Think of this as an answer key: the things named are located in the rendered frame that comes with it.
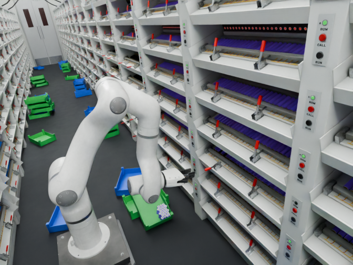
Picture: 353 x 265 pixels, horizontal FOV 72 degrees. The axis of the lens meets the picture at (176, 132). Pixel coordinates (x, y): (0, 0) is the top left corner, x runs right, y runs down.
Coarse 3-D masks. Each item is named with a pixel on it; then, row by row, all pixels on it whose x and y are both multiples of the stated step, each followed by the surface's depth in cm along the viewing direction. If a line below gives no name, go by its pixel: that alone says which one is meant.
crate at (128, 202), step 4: (164, 192) 188; (124, 196) 185; (128, 196) 188; (164, 196) 189; (168, 196) 181; (124, 200) 186; (128, 200) 190; (132, 200) 191; (168, 200) 183; (124, 204) 184; (128, 204) 187; (132, 204) 187; (128, 208) 183; (132, 208) 183; (128, 212) 178; (132, 212) 171; (136, 212) 172; (132, 216) 172; (136, 216) 174
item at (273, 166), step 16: (208, 112) 136; (208, 128) 132; (224, 128) 123; (240, 128) 118; (224, 144) 117; (240, 144) 112; (256, 144) 99; (272, 144) 102; (240, 160) 109; (256, 160) 101; (272, 160) 97; (288, 160) 92; (272, 176) 92
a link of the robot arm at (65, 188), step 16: (112, 80) 88; (112, 96) 79; (128, 96) 84; (96, 112) 81; (112, 112) 80; (80, 128) 88; (96, 128) 86; (80, 144) 88; (96, 144) 90; (64, 160) 88; (80, 160) 89; (64, 176) 86; (80, 176) 89; (48, 192) 88; (64, 192) 86; (80, 192) 90
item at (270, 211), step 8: (208, 144) 144; (200, 152) 144; (208, 152) 144; (200, 160) 144; (208, 160) 139; (224, 168) 130; (232, 168) 127; (224, 176) 126; (232, 176) 123; (240, 176) 121; (232, 184) 120; (240, 184) 118; (240, 192) 115; (264, 192) 109; (248, 200) 112; (256, 200) 108; (264, 200) 106; (272, 200) 105; (256, 208) 109; (264, 208) 103; (272, 208) 102; (272, 216) 100; (280, 216) 98; (280, 224) 96
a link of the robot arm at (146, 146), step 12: (144, 144) 99; (156, 144) 102; (144, 156) 102; (156, 156) 106; (144, 168) 101; (156, 168) 103; (144, 180) 101; (156, 180) 102; (144, 192) 102; (156, 192) 103
